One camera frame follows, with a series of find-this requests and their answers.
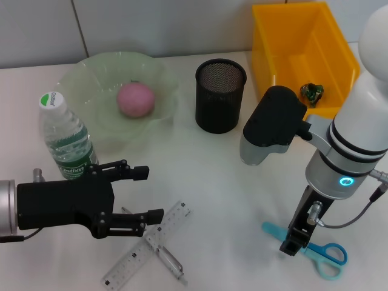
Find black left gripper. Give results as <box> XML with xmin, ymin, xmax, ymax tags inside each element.
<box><xmin>16</xmin><ymin>159</ymin><xmax>166</xmax><ymax>240</ymax></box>

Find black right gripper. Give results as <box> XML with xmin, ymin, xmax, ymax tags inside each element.
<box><xmin>279</xmin><ymin>185</ymin><xmax>332</xmax><ymax>257</ymax></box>

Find blue scissors with sheath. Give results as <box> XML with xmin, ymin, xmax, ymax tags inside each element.
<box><xmin>261</xmin><ymin>221</ymin><xmax>349</xmax><ymax>281</ymax></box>

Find transparent plastic ruler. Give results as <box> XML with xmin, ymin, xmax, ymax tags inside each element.
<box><xmin>101</xmin><ymin>201</ymin><xmax>195</xmax><ymax>291</ymax></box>

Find pink peach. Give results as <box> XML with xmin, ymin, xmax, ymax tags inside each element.
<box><xmin>116</xmin><ymin>82</ymin><xmax>156</xmax><ymax>119</ymax></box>

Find clear bottle with green label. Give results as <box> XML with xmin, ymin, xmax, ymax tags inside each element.
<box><xmin>38</xmin><ymin>90</ymin><xmax>100</xmax><ymax>182</ymax></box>

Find green plastic wrapper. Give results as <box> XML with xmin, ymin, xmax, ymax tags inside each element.
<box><xmin>299</xmin><ymin>82</ymin><xmax>325</xmax><ymax>108</ymax></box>

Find grey white pen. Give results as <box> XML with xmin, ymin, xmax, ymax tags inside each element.
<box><xmin>121</xmin><ymin>207</ymin><xmax>189</xmax><ymax>286</ymax></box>

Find black mesh pen holder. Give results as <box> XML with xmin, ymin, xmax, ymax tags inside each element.
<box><xmin>195</xmin><ymin>58</ymin><xmax>248</xmax><ymax>135</ymax></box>

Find translucent green fruit bowl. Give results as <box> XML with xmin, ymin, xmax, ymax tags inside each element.
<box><xmin>57</xmin><ymin>51</ymin><xmax>181</xmax><ymax>155</ymax></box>

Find yellow plastic bin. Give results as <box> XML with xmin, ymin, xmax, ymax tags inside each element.
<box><xmin>251</xmin><ymin>1</ymin><xmax>362</xmax><ymax>121</ymax></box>

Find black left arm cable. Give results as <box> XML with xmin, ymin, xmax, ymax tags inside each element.
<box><xmin>0</xmin><ymin>227</ymin><xmax>42</xmax><ymax>244</ymax></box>

